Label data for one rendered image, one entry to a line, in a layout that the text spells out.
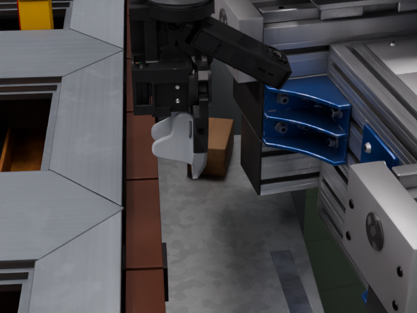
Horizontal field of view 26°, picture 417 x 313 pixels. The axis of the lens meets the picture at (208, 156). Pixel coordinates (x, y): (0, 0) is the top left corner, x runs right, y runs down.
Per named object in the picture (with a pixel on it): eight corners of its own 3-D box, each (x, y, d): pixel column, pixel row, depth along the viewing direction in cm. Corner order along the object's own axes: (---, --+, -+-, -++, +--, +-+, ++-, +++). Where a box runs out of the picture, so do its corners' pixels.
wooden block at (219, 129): (224, 177, 140) (225, 149, 137) (187, 174, 141) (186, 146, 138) (234, 145, 148) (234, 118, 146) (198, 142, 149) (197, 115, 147)
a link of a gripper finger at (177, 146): (152, 177, 101) (149, 105, 96) (205, 176, 101) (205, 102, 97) (153, 193, 98) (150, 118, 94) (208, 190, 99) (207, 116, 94)
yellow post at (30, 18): (29, 104, 161) (18, 2, 151) (31, 91, 165) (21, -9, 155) (58, 103, 161) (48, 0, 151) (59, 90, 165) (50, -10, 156)
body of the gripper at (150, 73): (133, 89, 99) (128, -15, 93) (211, 86, 100) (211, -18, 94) (134, 123, 93) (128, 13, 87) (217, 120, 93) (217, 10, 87)
